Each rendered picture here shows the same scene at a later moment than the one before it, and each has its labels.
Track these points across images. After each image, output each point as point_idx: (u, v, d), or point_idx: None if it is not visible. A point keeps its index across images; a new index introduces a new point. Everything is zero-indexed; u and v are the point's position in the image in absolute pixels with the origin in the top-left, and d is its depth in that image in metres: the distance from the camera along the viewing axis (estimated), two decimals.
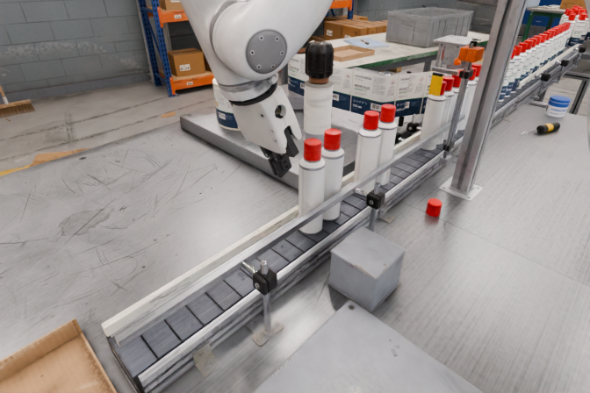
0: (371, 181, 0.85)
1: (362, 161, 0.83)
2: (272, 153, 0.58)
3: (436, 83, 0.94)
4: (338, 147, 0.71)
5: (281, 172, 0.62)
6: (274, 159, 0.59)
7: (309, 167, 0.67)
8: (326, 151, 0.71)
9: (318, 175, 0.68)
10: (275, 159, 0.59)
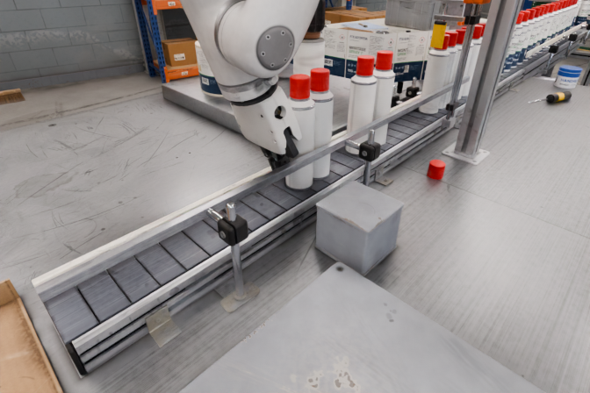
0: (366, 138, 0.76)
1: (355, 114, 0.73)
2: (272, 153, 0.58)
3: (439, 33, 0.84)
4: (327, 89, 0.61)
5: None
6: (274, 159, 0.59)
7: (296, 107, 0.58)
8: (312, 93, 0.62)
9: (306, 117, 0.59)
10: (275, 159, 0.59)
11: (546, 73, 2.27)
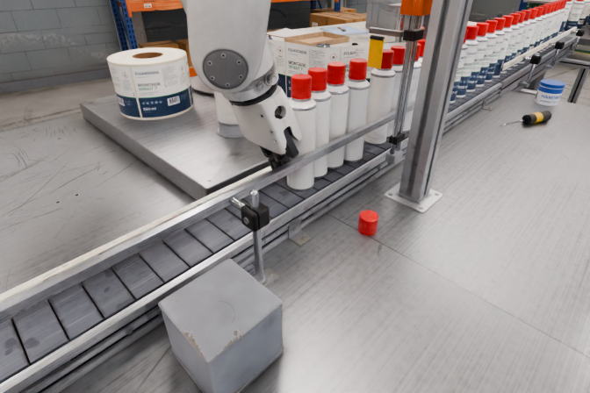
0: (336, 151, 0.71)
1: None
2: (272, 153, 0.58)
3: (376, 51, 0.68)
4: (326, 87, 0.62)
5: None
6: (274, 159, 0.59)
7: (296, 107, 0.58)
8: (313, 93, 0.62)
9: (306, 117, 0.58)
10: (275, 159, 0.59)
11: (534, 82, 2.11)
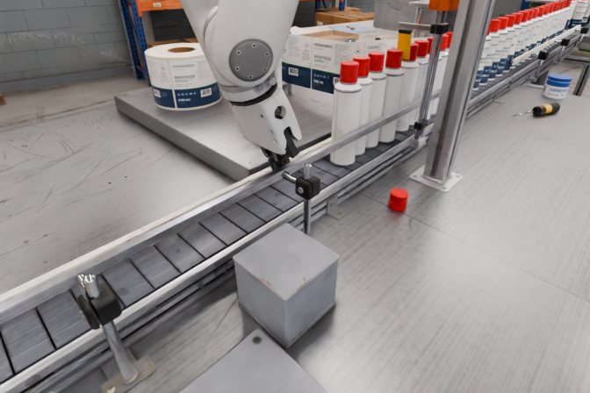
0: (373, 132, 0.78)
1: None
2: (272, 153, 0.58)
3: (405, 43, 0.74)
4: (369, 73, 0.70)
5: None
6: (274, 159, 0.59)
7: (344, 89, 0.66)
8: (358, 78, 0.70)
9: (353, 99, 0.66)
10: (275, 159, 0.59)
11: (539, 78, 2.18)
